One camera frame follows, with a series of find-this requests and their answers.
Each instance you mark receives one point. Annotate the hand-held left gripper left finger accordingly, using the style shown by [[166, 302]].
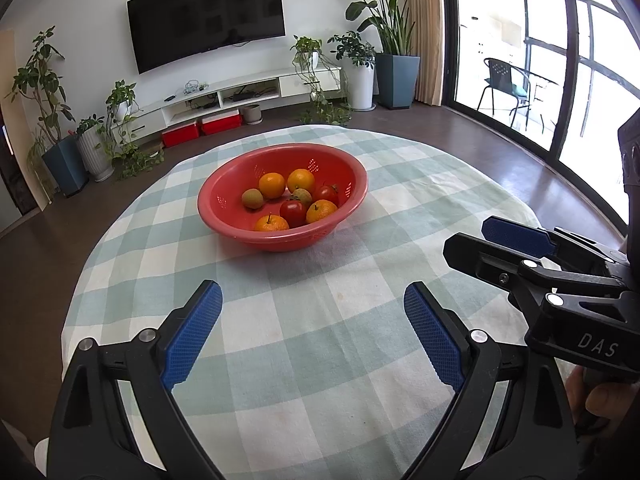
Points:
[[192, 332]]

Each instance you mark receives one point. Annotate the orange mandarin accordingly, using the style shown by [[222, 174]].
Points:
[[271, 185], [300, 181], [321, 211], [271, 224]]

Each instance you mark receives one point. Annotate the small grey pot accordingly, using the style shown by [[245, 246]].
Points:
[[251, 114]]

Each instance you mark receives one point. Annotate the plant in white ribbed pot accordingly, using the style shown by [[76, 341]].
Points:
[[95, 155]]

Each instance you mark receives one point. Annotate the white television cabinet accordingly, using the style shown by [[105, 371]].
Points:
[[305, 84]]

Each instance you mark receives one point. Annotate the brown kiwi fruit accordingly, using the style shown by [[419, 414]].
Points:
[[302, 196], [252, 198]]

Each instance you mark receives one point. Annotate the black balcony chair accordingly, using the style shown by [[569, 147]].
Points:
[[500, 72]]

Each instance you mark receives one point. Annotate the bushy plant in white pot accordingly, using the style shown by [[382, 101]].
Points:
[[361, 87]]

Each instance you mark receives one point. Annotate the black media device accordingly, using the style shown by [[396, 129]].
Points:
[[205, 105], [243, 96]]

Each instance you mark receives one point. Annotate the leafy tree in blue pot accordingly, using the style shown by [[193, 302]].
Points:
[[65, 165]]

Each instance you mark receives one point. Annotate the black balcony table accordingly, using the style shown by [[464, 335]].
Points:
[[542, 80]]

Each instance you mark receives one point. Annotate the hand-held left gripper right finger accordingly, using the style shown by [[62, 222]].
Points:
[[435, 335]]

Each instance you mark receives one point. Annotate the green checked tablecloth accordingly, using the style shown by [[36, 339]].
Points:
[[310, 320]]

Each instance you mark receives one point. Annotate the red tomato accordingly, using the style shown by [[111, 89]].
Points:
[[293, 212], [327, 194]]

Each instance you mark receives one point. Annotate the beige curtain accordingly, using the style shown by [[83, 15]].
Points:
[[425, 35]]

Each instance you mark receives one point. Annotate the black wall television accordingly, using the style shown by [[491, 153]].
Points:
[[205, 15]]

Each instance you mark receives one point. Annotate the broad-leaf plant in blue pot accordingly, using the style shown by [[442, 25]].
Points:
[[397, 82]]

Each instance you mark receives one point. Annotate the red plastic colander bowl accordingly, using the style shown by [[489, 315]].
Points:
[[225, 210]]

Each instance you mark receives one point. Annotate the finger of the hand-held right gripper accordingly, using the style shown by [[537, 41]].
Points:
[[515, 236], [470, 255]]

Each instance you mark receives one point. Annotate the black-framed glass door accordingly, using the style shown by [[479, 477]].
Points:
[[449, 35]]

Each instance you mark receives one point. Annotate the person's right hand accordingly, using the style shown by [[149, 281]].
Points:
[[607, 402]]

